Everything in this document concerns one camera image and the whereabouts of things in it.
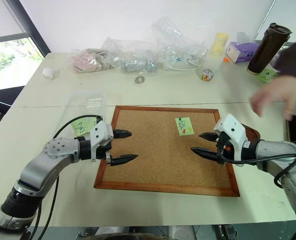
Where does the large clear plastic bag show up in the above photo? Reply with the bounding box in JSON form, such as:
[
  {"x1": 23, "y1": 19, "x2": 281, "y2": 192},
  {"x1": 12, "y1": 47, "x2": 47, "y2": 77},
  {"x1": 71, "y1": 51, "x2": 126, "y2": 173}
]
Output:
[{"x1": 151, "y1": 16, "x2": 209, "y2": 73}]

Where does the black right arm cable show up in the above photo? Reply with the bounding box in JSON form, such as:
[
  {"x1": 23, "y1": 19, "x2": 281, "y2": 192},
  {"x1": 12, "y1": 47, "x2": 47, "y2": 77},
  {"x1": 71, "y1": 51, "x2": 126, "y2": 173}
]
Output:
[{"x1": 216, "y1": 141, "x2": 296, "y2": 240}]

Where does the wood-framed cork board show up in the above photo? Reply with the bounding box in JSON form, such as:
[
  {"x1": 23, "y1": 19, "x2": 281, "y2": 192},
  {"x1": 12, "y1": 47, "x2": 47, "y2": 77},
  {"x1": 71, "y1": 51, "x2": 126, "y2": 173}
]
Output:
[{"x1": 93, "y1": 105, "x2": 241, "y2": 198}]

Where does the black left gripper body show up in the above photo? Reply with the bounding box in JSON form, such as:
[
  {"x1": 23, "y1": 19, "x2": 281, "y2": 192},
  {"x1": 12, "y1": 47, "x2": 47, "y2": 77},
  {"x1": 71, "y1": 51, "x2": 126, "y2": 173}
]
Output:
[{"x1": 96, "y1": 129, "x2": 117, "y2": 166}]

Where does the dark brown rounded tray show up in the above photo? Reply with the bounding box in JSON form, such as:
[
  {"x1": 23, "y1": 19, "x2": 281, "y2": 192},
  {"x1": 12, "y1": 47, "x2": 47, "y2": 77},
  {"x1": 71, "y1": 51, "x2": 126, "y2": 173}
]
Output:
[{"x1": 239, "y1": 123, "x2": 262, "y2": 144}]

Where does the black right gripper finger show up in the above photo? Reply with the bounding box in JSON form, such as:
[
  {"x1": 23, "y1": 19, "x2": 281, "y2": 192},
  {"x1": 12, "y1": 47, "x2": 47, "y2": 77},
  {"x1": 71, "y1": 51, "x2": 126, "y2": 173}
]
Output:
[
  {"x1": 190, "y1": 146, "x2": 225, "y2": 166},
  {"x1": 198, "y1": 132, "x2": 217, "y2": 143}
]

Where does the clear bottle yellow cap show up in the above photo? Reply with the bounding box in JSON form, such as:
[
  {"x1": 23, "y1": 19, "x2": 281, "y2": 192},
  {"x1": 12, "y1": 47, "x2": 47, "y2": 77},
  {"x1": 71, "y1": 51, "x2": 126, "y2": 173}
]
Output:
[{"x1": 204, "y1": 32, "x2": 230, "y2": 76}]

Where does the dark window frame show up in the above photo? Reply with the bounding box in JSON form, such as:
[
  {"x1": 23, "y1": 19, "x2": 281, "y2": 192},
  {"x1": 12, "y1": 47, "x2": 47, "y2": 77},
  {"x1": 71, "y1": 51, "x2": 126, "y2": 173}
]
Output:
[{"x1": 5, "y1": 0, "x2": 52, "y2": 61}]

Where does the dark brown tumbler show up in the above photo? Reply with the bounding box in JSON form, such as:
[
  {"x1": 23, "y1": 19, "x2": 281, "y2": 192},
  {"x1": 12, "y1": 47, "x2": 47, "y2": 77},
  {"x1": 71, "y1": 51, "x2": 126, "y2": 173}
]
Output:
[{"x1": 246, "y1": 22, "x2": 293, "y2": 75}]

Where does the flat clear plastic bag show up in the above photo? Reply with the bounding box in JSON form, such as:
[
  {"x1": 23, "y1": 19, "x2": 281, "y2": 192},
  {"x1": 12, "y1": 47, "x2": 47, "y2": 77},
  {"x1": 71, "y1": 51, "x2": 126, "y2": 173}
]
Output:
[{"x1": 62, "y1": 89, "x2": 108, "y2": 121}]

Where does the white coiled cable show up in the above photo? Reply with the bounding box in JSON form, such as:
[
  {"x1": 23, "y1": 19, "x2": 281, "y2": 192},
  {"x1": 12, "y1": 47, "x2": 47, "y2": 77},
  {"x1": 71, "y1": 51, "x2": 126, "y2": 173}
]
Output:
[{"x1": 161, "y1": 49, "x2": 204, "y2": 72}]

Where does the purple tissue box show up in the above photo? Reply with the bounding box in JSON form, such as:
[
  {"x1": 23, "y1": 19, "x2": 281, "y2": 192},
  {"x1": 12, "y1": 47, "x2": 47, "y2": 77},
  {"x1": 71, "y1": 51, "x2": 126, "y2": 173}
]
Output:
[{"x1": 225, "y1": 31, "x2": 261, "y2": 65}]

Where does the clear jar of colourful pins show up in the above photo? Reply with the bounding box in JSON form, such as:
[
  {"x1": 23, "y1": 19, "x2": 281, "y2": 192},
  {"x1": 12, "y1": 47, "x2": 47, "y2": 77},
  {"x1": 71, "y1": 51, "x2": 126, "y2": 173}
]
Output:
[{"x1": 199, "y1": 67, "x2": 215, "y2": 82}]

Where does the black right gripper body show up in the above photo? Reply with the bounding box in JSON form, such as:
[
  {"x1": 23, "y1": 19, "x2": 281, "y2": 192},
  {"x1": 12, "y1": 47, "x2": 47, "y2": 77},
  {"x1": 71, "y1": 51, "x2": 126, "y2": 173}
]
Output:
[{"x1": 214, "y1": 131, "x2": 236, "y2": 166}]

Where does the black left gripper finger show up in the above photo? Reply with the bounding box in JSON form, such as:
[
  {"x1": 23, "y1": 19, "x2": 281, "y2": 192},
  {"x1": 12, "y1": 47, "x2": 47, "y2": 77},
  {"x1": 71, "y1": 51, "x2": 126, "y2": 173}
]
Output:
[
  {"x1": 109, "y1": 153, "x2": 139, "y2": 167},
  {"x1": 114, "y1": 129, "x2": 133, "y2": 140}
]

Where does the person's bare hand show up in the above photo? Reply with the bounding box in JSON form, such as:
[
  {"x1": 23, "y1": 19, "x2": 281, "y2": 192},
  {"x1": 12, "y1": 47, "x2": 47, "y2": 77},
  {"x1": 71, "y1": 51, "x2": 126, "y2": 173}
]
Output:
[{"x1": 250, "y1": 74, "x2": 296, "y2": 121}]

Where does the silver can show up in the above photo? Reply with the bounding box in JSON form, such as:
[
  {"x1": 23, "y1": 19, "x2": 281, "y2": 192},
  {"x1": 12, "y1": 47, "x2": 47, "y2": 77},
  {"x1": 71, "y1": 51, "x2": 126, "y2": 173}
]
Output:
[{"x1": 122, "y1": 58, "x2": 159, "y2": 74}]

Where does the crumpled clear plastic bag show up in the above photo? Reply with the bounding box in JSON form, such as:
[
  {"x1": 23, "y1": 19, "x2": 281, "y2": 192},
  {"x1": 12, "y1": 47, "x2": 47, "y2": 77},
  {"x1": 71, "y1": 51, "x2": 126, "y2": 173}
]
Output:
[{"x1": 101, "y1": 36, "x2": 162, "y2": 76}]

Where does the green sticky note black mark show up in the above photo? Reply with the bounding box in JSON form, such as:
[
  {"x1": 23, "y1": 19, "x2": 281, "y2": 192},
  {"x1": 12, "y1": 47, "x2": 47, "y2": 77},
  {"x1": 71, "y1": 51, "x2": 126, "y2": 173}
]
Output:
[{"x1": 254, "y1": 68, "x2": 277, "y2": 83}]

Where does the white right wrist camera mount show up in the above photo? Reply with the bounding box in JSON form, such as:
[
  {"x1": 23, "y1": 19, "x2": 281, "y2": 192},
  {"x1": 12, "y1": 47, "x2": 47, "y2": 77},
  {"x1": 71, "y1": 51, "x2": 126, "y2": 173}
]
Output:
[{"x1": 213, "y1": 113, "x2": 249, "y2": 168}]

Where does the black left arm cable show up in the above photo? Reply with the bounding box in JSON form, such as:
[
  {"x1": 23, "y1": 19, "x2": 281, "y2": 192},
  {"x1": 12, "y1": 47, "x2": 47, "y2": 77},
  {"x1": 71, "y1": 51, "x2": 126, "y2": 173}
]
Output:
[{"x1": 27, "y1": 114, "x2": 105, "y2": 240}]

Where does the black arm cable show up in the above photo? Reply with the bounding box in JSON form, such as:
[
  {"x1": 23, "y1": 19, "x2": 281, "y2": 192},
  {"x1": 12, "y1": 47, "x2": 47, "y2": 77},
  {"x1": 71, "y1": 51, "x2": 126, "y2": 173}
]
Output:
[
  {"x1": 216, "y1": 141, "x2": 296, "y2": 240},
  {"x1": 27, "y1": 114, "x2": 105, "y2": 240}
]

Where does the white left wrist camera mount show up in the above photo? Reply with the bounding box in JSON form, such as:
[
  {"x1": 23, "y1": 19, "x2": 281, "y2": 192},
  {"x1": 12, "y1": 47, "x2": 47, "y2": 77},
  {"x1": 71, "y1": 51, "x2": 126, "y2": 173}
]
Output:
[{"x1": 89, "y1": 120, "x2": 115, "y2": 162}]

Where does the green sticky note blue scribble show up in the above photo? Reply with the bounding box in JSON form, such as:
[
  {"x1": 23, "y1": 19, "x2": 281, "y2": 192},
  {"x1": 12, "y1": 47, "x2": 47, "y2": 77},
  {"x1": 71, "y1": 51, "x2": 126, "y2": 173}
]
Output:
[{"x1": 71, "y1": 117, "x2": 98, "y2": 137}]

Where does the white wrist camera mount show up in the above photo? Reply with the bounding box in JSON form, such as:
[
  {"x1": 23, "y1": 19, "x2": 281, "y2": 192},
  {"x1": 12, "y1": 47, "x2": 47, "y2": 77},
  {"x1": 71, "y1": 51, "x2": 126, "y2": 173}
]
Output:
[
  {"x1": 213, "y1": 113, "x2": 249, "y2": 168},
  {"x1": 89, "y1": 120, "x2": 115, "y2": 162}
]

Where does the pink cloth in bag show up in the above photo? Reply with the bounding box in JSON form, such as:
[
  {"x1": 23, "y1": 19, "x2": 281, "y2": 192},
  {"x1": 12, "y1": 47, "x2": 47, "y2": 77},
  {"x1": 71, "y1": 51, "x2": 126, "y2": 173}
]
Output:
[{"x1": 66, "y1": 48, "x2": 112, "y2": 75}]

